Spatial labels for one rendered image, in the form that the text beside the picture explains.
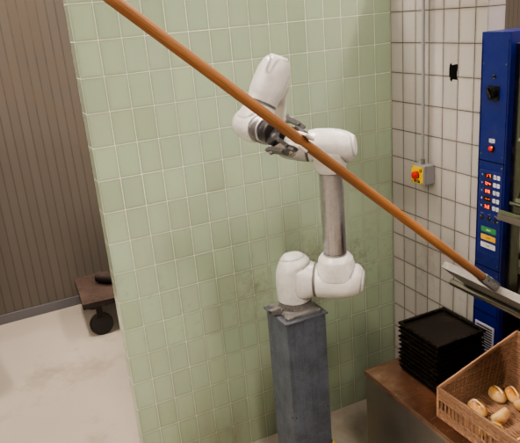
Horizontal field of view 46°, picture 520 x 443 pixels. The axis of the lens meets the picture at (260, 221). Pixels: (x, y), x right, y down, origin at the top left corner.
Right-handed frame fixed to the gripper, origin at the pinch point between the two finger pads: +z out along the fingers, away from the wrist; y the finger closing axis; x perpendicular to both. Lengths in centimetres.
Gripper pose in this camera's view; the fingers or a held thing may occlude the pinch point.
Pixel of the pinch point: (300, 141)
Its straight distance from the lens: 174.3
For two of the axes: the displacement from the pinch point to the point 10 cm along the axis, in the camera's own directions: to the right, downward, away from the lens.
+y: -5.3, 8.5, 0.0
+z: 4.3, 2.7, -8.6
